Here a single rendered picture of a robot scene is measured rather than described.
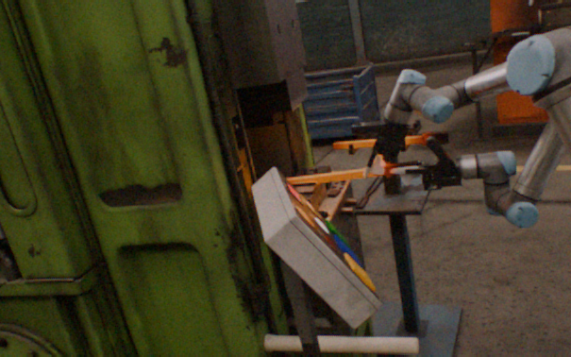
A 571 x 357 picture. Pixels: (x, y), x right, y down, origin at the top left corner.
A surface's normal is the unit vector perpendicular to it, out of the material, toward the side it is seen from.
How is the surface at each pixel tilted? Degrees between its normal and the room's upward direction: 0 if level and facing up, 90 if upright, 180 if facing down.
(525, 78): 83
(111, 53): 89
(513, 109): 89
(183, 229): 90
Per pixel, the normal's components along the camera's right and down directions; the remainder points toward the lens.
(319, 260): 0.15, 0.29
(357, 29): -0.45, 0.37
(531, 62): -0.90, 0.19
